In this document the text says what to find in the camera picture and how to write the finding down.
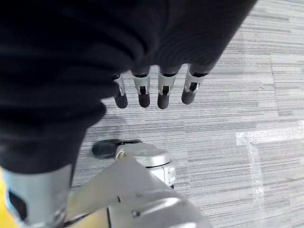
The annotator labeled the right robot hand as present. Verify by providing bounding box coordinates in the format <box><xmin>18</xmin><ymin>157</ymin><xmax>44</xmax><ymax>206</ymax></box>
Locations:
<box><xmin>0</xmin><ymin>0</ymin><xmax>258</xmax><ymax>228</ymax></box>

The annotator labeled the silver robot leg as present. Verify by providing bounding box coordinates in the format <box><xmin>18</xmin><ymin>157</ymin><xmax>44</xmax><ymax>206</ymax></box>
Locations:
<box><xmin>62</xmin><ymin>142</ymin><xmax>214</xmax><ymax>228</ymax></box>

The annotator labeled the yellow shelf frame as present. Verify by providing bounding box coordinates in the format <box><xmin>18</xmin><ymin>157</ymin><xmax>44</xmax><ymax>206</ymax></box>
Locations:
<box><xmin>0</xmin><ymin>166</ymin><xmax>21</xmax><ymax>228</ymax></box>

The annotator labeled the dark robot foot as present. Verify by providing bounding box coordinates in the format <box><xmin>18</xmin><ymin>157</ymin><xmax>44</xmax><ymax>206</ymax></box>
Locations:
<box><xmin>91</xmin><ymin>138</ymin><xmax>144</xmax><ymax>160</ymax></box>

